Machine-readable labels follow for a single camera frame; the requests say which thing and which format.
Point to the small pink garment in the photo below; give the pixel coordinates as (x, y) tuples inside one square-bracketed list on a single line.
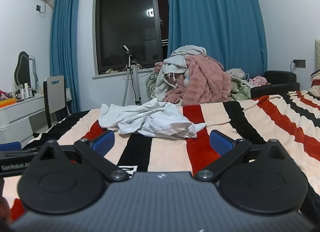
[(258, 80)]

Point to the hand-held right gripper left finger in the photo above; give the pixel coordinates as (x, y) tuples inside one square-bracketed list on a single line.
[(103, 143)]

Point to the silver garment steamer stand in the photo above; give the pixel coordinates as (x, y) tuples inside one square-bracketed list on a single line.
[(135, 79)]

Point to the wide blue curtain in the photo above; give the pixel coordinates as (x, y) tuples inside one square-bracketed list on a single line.
[(220, 17)]

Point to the orange box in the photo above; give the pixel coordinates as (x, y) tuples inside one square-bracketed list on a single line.
[(7, 103)]

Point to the striped fleece blanket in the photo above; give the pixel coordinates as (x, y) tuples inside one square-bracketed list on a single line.
[(250, 127)]

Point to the pale green cloth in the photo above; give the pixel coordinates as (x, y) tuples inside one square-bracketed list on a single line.
[(240, 92)]

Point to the pale green printed blanket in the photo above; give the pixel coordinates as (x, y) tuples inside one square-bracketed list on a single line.
[(152, 84)]

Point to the group of cosmetic bottles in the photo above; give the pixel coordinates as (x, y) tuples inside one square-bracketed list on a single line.
[(25, 92)]

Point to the wavy edged mirror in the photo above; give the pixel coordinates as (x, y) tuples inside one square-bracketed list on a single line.
[(23, 69)]

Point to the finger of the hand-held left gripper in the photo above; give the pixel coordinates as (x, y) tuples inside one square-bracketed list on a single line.
[(10, 146)]

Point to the black wall charger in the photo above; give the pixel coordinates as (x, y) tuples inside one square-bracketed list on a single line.
[(300, 63)]

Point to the pink plush toy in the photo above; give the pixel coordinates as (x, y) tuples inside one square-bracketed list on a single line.
[(5, 95)]

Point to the grey hoodie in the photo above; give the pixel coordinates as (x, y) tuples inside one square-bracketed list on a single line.
[(175, 60)]

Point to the pink fluffy robe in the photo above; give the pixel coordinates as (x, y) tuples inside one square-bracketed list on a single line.
[(202, 79)]

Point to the beige padded headboard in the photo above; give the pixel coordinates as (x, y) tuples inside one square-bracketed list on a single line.
[(317, 54)]

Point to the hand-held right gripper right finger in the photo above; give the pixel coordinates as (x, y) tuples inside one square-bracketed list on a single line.
[(221, 144)]

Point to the black armchair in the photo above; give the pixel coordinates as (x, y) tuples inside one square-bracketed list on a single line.
[(280, 82)]

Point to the narrow blue curtain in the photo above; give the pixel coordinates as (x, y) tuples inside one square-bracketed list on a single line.
[(65, 47)]

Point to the grey backed chair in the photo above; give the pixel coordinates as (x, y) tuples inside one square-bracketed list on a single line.
[(55, 92)]

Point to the white dresser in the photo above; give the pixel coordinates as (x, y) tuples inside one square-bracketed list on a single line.
[(20, 114)]

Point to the black wall socket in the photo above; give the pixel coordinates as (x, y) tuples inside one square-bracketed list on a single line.
[(38, 8)]

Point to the white printed t-shirt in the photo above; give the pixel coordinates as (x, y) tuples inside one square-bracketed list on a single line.
[(150, 122)]

